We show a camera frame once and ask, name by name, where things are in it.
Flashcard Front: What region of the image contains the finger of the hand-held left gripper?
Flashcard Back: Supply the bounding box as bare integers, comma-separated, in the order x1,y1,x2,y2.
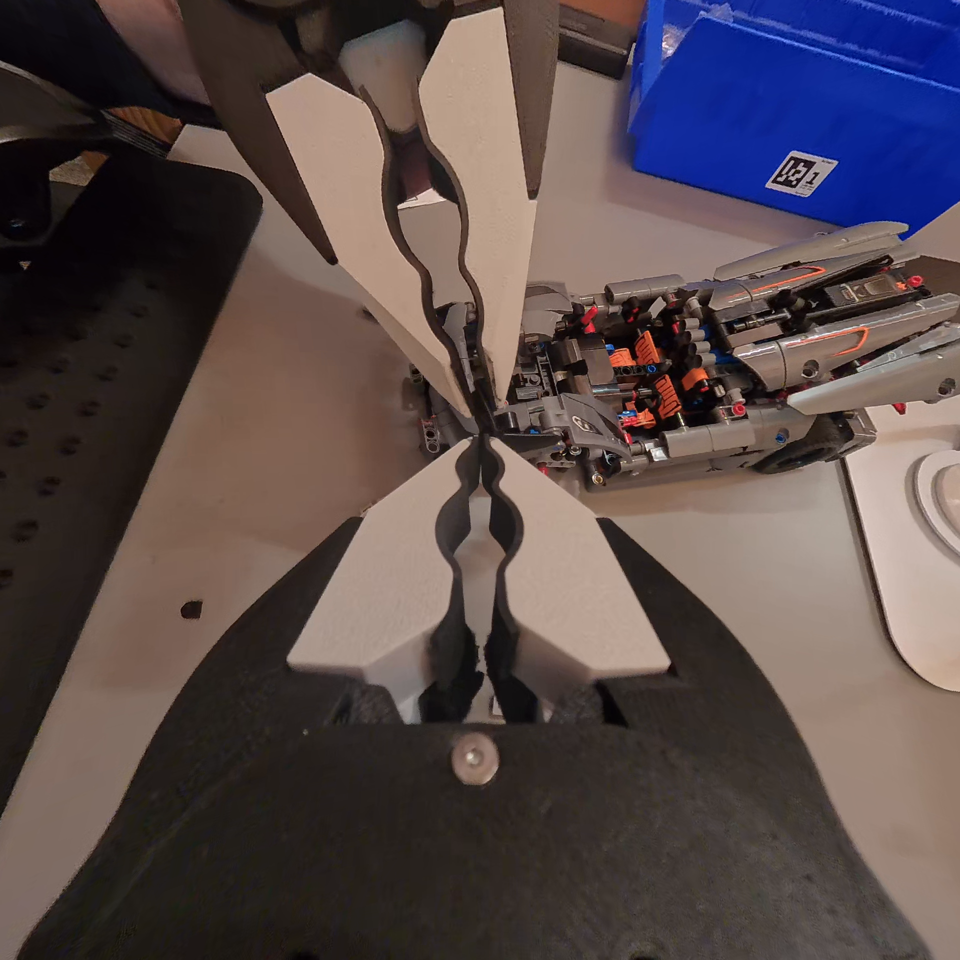
416,6,540,402
264,71,483,421

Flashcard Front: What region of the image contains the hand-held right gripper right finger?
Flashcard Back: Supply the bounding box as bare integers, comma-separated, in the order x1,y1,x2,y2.
480,435,674,714

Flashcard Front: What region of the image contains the blue plastic bin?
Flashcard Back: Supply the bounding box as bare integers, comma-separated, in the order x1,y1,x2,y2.
626,0,960,226

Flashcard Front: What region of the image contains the black flat box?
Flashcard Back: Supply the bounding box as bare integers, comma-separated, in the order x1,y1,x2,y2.
556,0,639,80

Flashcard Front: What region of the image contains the black perforated board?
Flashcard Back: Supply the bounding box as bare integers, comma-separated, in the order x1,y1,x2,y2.
0,146,265,815

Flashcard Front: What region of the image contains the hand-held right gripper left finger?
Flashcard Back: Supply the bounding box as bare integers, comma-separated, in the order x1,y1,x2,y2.
285,437,483,710

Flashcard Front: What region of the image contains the person's left hand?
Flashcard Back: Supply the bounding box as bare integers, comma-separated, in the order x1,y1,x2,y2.
101,0,216,108

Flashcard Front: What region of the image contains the white rounded board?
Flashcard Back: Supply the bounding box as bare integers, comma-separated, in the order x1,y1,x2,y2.
843,420,960,693

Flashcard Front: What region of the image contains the person's left forearm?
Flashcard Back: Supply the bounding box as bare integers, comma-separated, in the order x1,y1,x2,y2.
0,0,181,121

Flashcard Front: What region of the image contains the grey lego car model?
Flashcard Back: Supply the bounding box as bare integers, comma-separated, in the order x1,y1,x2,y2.
408,219,960,494

